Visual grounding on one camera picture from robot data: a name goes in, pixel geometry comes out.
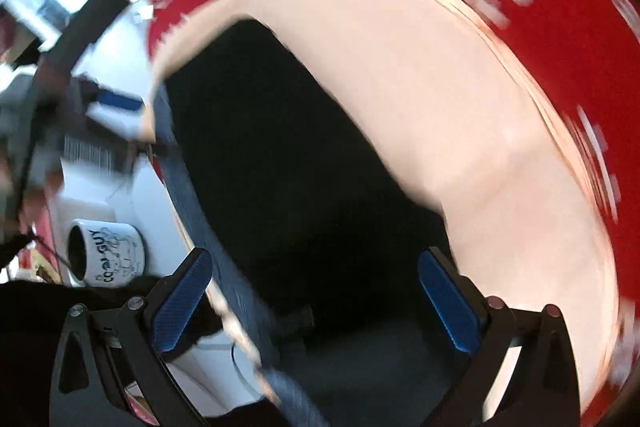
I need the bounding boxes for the thin black cable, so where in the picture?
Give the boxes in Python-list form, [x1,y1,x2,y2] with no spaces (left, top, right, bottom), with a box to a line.
[200,339,267,400]

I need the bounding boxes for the peach blanket with blue border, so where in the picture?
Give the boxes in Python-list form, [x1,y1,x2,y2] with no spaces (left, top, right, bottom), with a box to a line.
[139,0,632,427]

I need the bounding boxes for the white printed mug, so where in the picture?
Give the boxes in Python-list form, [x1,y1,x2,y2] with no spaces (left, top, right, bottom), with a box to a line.
[66,219,149,289]

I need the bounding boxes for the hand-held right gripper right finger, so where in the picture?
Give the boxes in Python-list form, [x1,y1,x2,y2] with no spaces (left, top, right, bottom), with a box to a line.
[416,248,583,427]

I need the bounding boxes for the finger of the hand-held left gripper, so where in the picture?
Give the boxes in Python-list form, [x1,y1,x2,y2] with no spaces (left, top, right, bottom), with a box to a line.
[87,89,146,112]

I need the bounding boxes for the black pants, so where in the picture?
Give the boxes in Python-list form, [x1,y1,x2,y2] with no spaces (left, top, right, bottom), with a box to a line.
[164,19,483,427]

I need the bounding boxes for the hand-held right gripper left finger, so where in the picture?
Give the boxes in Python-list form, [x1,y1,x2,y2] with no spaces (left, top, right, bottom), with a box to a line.
[50,248,215,427]

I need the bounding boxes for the red printed blanket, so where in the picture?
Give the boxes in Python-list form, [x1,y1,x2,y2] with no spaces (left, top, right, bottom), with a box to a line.
[140,0,640,427]

